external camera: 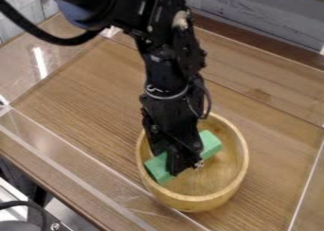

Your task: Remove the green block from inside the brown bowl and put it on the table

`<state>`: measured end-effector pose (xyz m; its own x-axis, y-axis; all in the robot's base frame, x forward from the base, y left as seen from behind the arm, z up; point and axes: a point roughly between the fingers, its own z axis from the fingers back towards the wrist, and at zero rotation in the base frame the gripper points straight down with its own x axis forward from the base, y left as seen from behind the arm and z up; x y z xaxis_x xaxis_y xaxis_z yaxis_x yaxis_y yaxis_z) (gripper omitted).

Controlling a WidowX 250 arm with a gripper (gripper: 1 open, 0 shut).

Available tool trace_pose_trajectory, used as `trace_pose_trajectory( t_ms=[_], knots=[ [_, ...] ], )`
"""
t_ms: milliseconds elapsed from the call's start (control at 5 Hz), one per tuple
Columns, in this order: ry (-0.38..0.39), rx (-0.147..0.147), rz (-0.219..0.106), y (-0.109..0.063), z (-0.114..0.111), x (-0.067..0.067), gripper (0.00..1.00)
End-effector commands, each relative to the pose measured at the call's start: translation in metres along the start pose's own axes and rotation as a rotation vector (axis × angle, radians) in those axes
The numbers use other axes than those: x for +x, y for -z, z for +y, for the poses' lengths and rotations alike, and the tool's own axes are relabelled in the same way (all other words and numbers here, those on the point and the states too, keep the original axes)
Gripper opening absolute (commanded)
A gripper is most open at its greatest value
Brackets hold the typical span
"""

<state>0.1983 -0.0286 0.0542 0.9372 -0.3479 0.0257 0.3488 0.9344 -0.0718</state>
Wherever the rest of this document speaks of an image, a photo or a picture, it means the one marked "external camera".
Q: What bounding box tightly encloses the brown wooden bowl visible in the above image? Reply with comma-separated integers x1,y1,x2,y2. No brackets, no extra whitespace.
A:
135,114,248,212

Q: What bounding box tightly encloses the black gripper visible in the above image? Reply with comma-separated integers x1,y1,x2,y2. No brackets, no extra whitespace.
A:
137,78,212,177

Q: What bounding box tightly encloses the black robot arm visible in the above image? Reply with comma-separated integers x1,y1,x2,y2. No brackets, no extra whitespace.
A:
0,0,211,176

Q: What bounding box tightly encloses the green rectangular block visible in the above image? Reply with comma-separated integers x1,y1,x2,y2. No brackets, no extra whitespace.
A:
144,131,222,185

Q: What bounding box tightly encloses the clear acrylic tray wall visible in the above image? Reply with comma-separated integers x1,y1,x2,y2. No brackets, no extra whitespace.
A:
0,104,210,231

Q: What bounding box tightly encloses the black cable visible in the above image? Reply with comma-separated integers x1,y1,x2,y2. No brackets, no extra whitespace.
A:
0,201,48,231

